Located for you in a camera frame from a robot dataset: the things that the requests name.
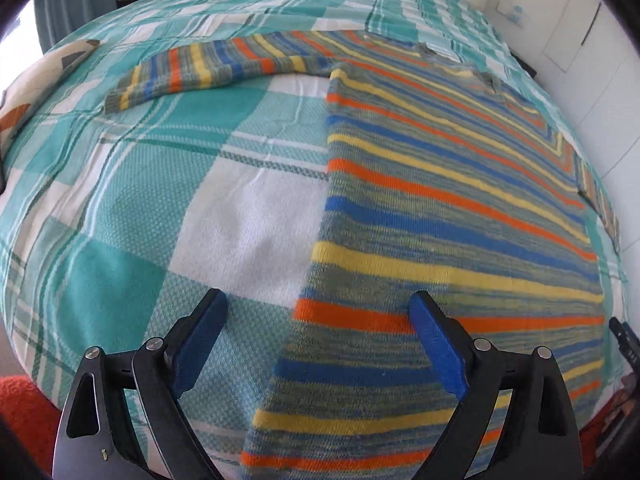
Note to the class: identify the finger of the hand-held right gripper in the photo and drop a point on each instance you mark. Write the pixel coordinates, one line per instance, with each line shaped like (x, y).
(624, 339)

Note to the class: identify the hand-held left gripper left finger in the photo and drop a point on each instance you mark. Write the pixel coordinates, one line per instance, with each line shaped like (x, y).
(197, 345)

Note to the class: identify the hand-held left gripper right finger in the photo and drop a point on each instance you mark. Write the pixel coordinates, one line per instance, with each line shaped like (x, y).
(440, 345)

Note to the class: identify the striped knit sweater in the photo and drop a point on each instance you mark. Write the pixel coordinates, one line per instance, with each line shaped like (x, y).
(425, 185)

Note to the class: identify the teal plaid blanket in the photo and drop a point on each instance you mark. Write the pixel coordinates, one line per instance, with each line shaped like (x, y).
(150, 210)

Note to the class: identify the orange rug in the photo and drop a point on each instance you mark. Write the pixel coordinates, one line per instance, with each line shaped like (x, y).
(25, 410)

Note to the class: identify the patterned cushion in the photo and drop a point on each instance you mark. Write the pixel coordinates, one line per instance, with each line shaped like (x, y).
(30, 90)

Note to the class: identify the blue curtain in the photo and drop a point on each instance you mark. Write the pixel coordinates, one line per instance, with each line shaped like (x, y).
(65, 5)

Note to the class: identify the wall outlet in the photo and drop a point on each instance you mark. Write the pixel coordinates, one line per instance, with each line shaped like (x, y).
(510, 12)

